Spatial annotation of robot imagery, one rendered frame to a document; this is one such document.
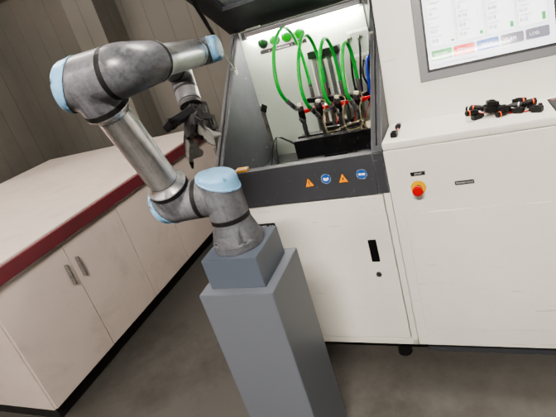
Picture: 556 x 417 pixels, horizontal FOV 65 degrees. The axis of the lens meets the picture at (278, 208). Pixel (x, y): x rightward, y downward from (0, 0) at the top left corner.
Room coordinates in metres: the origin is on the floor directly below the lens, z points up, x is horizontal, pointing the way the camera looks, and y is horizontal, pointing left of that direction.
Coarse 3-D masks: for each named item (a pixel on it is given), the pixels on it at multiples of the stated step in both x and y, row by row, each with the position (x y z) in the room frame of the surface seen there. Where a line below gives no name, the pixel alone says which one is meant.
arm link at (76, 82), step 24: (96, 48) 1.02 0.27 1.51; (72, 72) 1.00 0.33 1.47; (96, 72) 0.98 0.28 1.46; (72, 96) 1.01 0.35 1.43; (96, 96) 1.00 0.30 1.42; (96, 120) 1.03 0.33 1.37; (120, 120) 1.06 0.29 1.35; (120, 144) 1.08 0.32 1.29; (144, 144) 1.10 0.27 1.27; (144, 168) 1.11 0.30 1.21; (168, 168) 1.15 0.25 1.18; (168, 192) 1.14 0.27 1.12; (168, 216) 1.17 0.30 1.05; (192, 216) 1.16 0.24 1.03
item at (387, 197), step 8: (392, 208) 1.44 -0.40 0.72; (392, 216) 1.45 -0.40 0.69; (392, 224) 1.45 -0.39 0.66; (392, 232) 1.45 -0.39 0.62; (392, 240) 1.47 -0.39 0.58; (400, 248) 1.44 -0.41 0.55; (400, 256) 1.44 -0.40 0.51; (400, 264) 1.45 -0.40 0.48; (400, 272) 1.45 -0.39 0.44; (400, 280) 1.45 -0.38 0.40; (408, 288) 1.44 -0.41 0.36; (408, 296) 1.45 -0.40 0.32; (408, 304) 1.45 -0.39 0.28; (408, 312) 1.45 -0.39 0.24; (328, 336) 1.62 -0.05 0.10; (336, 336) 1.61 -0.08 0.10; (416, 336) 1.44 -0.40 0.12; (408, 344) 1.51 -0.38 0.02; (400, 352) 1.49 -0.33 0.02; (408, 352) 1.47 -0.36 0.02
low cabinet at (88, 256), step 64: (0, 192) 3.51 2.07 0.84; (64, 192) 2.83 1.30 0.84; (128, 192) 2.57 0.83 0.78; (0, 256) 1.91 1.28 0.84; (64, 256) 2.07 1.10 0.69; (128, 256) 2.41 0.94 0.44; (192, 256) 2.99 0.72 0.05; (0, 320) 1.69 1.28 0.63; (64, 320) 1.91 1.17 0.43; (128, 320) 2.22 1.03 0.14; (0, 384) 1.81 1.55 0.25; (64, 384) 1.77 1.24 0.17
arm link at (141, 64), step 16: (112, 48) 0.99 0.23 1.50; (128, 48) 1.00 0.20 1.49; (144, 48) 1.01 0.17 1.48; (160, 48) 1.05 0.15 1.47; (176, 48) 1.15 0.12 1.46; (192, 48) 1.23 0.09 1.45; (208, 48) 1.34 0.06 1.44; (112, 64) 0.97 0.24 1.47; (128, 64) 0.98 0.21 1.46; (144, 64) 0.99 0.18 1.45; (160, 64) 1.02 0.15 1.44; (176, 64) 1.12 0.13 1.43; (192, 64) 1.22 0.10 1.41; (208, 64) 1.38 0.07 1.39; (112, 80) 0.97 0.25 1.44; (128, 80) 0.98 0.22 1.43; (144, 80) 1.00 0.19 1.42; (160, 80) 1.04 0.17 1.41; (128, 96) 1.01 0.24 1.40
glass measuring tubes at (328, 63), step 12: (324, 48) 2.01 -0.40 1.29; (336, 48) 1.98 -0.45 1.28; (312, 60) 2.04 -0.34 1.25; (324, 60) 2.04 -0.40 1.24; (324, 72) 2.02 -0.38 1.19; (336, 72) 2.02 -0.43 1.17; (336, 84) 2.01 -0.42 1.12; (348, 108) 1.99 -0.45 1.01; (324, 120) 2.07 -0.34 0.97; (336, 120) 2.02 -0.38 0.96
